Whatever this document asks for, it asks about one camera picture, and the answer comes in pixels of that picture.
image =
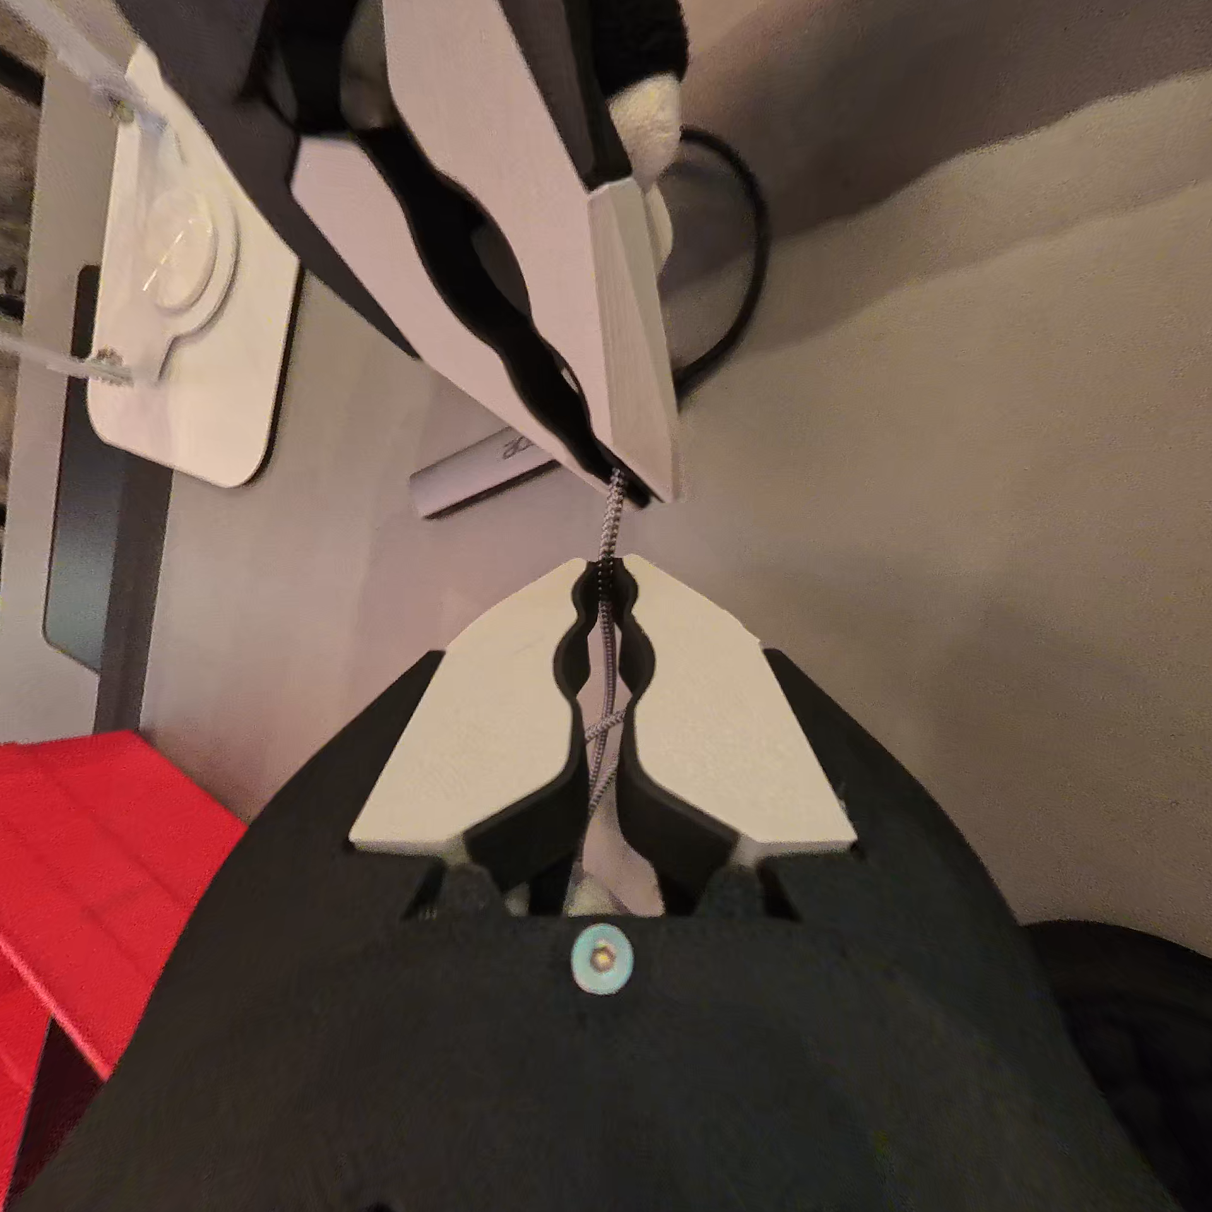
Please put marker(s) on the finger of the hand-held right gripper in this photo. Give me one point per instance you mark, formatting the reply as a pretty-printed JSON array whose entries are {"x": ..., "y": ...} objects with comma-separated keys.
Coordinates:
[
  {"x": 455, "y": 341},
  {"x": 512, "y": 133}
]

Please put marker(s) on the person's right hand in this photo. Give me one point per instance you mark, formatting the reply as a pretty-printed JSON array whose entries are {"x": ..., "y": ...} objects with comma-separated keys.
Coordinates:
[{"x": 648, "y": 133}]

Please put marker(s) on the grey usb hub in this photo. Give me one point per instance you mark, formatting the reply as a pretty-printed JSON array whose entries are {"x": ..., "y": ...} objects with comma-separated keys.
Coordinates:
[{"x": 484, "y": 474}]

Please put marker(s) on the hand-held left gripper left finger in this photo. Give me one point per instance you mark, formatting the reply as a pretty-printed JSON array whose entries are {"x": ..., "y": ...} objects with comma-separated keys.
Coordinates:
[{"x": 465, "y": 749}]

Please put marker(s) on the dark cloth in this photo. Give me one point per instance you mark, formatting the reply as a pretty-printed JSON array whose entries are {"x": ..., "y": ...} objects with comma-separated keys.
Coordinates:
[{"x": 1137, "y": 1023}]

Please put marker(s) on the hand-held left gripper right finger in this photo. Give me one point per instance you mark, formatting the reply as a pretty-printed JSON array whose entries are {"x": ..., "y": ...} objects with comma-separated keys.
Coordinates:
[{"x": 739, "y": 749}]

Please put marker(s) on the red plastic bin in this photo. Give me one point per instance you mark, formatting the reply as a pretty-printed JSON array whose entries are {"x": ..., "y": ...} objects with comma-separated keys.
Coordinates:
[{"x": 95, "y": 871}]

